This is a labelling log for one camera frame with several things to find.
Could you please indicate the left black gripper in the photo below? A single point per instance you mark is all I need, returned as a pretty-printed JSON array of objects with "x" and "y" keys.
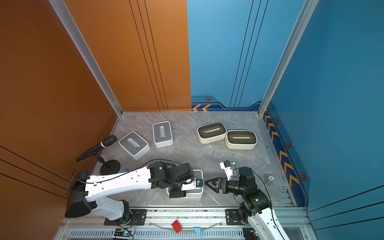
[{"x": 179, "y": 194}]

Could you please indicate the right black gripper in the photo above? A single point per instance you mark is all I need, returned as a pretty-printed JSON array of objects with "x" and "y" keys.
[{"x": 220, "y": 181}]

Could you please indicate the grey lid tissue box front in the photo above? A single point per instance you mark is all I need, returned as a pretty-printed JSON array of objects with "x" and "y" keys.
[{"x": 193, "y": 195}]

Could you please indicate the grey lid tissue box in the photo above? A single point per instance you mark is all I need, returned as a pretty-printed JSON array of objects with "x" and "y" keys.
[
  {"x": 193, "y": 195},
  {"x": 162, "y": 133},
  {"x": 134, "y": 145}
]

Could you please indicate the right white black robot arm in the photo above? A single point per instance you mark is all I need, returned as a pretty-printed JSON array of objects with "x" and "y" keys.
[{"x": 256, "y": 208}]

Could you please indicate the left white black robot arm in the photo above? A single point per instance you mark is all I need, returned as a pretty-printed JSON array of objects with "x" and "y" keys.
[{"x": 90, "y": 193}]

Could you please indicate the grey lid tissue box left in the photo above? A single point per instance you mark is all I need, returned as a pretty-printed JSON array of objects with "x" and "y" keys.
[{"x": 134, "y": 145}]

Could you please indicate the grey lid tissue box back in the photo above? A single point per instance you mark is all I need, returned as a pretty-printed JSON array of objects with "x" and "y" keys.
[{"x": 162, "y": 133}]

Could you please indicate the red plastic block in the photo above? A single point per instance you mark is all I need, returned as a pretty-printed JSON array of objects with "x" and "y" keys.
[{"x": 176, "y": 226}]

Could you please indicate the blue triangle piece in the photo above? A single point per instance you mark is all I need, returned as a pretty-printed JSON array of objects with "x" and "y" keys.
[{"x": 198, "y": 231}]

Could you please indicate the dark lid cream box right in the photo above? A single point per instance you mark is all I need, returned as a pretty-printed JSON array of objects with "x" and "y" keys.
[{"x": 241, "y": 140}]

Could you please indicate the dark lid cream box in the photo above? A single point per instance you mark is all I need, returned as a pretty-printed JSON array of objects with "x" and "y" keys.
[
  {"x": 241, "y": 140},
  {"x": 212, "y": 132}
]

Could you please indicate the dark lid cream box left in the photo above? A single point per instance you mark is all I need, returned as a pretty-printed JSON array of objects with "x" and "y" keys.
[{"x": 212, "y": 132}]

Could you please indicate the left green circuit board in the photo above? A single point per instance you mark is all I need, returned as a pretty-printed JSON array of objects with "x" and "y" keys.
[{"x": 123, "y": 234}]

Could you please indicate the black microphone on stand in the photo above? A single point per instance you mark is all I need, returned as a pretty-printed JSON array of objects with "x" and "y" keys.
[{"x": 108, "y": 167}]

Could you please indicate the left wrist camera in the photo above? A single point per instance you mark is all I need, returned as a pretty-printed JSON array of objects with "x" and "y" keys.
[{"x": 192, "y": 185}]

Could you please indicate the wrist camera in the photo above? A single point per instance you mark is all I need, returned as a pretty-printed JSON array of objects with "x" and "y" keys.
[
  {"x": 227, "y": 166},
  {"x": 192, "y": 185}
]

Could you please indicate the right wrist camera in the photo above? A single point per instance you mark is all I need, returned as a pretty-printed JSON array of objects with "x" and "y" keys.
[{"x": 227, "y": 166}]

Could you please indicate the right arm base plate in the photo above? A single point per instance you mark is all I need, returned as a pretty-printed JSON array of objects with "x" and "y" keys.
[{"x": 233, "y": 217}]

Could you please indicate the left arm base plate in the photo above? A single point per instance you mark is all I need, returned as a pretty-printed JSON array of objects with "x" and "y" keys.
[{"x": 136, "y": 217}]

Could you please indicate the right aluminium corner post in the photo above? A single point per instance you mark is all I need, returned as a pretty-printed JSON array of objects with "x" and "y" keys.
[{"x": 300, "y": 25}]

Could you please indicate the aluminium corner post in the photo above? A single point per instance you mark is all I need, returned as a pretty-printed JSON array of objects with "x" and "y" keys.
[
  {"x": 300, "y": 25},
  {"x": 75, "y": 34}
]

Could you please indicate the left aluminium corner post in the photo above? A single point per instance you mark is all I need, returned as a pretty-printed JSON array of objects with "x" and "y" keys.
[{"x": 75, "y": 34}]

